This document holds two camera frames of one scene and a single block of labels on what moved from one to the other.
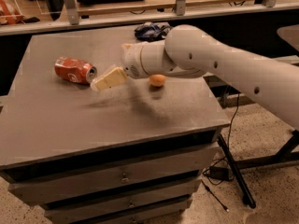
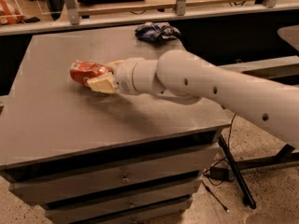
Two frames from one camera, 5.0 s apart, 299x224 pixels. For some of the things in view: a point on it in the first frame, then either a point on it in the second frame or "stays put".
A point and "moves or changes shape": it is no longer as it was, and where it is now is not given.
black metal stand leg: [286, 156] stays put
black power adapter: [219, 173] stays put
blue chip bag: [152, 31] stays put
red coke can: [76, 70] moves or changes shape
